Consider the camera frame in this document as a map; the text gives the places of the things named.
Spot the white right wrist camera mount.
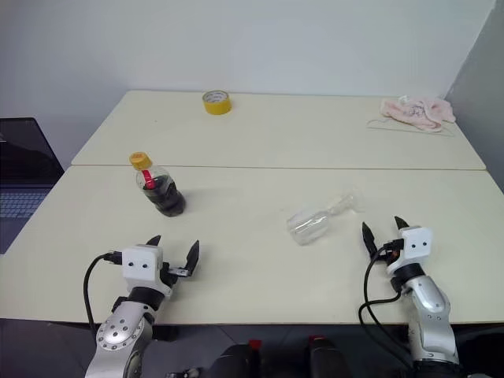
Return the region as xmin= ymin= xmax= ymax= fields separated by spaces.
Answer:
xmin=385 ymin=225 xmax=434 ymax=276

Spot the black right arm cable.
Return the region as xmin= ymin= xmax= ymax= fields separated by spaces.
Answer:
xmin=358 ymin=243 xmax=419 ymax=372

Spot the yellow bottle cap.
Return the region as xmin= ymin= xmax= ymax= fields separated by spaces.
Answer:
xmin=128 ymin=152 xmax=154 ymax=171

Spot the dark laptop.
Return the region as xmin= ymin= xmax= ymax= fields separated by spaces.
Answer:
xmin=0 ymin=117 xmax=65 ymax=255

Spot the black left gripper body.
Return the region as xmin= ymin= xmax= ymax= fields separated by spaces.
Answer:
xmin=157 ymin=260 xmax=189 ymax=289

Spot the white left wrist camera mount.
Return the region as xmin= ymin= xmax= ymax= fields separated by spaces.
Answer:
xmin=120 ymin=244 xmax=173 ymax=300

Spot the yellow tape roll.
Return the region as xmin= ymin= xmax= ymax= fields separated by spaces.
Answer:
xmin=202 ymin=90 xmax=233 ymax=116

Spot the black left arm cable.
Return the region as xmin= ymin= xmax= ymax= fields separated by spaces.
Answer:
xmin=83 ymin=250 xmax=124 ymax=342

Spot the dark rounded shape red top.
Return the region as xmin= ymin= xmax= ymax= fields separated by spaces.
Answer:
xmin=306 ymin=335 xmax=348 ymax=378
xmin=206 ymin=339 xmax=261 ymax=378

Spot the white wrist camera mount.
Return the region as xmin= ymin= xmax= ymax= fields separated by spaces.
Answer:
xmin=120 ymin=244 xmax=173 ymax=300
xmin=385 ymin=225 xmax=434 ymax=276

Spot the white wire hanger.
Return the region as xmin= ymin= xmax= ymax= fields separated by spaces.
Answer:
xmin=366 ymin=117 xmax=455 ymax=139

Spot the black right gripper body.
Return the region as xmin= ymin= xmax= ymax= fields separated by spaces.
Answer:
xmin=378 ymin=238 xmax=405 ymax=266

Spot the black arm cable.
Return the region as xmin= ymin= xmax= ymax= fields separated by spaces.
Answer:
xmin=358 ymin=243 xmax=419 ymax=372
xmin=83 ymin=250 xmax=124 ymax=342

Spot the pink cloth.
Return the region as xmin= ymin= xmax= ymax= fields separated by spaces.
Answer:
xmin=379 ymin=94 xmax=458 ymax=133

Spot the dark soda bottle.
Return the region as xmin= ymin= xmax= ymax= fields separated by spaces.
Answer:
xmin=133 ymin=163 xmax=187 ymax=218

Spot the clear wine glass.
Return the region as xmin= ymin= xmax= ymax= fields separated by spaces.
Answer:
xmin=286 ymin=192 xmax=365 ymax=246

